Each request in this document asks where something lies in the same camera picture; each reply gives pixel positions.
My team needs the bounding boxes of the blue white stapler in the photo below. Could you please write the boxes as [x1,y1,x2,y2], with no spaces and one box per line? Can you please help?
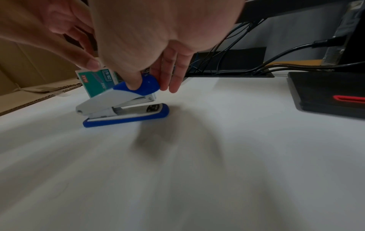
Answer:
[75,74,170,129]

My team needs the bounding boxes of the black desk cable tray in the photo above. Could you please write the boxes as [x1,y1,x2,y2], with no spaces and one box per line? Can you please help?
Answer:
[184,46,275,78]

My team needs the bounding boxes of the person's left hand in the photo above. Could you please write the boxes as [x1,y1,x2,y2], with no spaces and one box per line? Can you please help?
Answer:
[0,0,101,71]

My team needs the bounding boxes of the person's right hand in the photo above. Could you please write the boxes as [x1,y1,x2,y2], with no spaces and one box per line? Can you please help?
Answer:
[88,0,246,94]

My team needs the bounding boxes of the thin black hanging cable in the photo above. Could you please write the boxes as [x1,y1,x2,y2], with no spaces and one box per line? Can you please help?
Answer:
[199,19,268,75]

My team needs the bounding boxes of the black desktop computer case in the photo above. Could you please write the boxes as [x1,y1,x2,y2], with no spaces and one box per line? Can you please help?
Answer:
[321,0,365,67]

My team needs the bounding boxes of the brown cardboard box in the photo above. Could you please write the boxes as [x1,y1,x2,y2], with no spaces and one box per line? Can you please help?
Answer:
[0,37,98,117]

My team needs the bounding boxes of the black computer monitor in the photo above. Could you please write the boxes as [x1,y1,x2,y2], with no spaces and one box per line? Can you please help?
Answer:
[235,0,365,24]

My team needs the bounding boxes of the teal white staples box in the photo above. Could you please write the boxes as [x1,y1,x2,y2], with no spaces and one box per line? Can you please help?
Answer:
[75,66,126,99]

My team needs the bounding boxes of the black base with red clip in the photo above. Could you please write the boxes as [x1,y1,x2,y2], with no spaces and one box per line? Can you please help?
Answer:
[286,71,365,120]

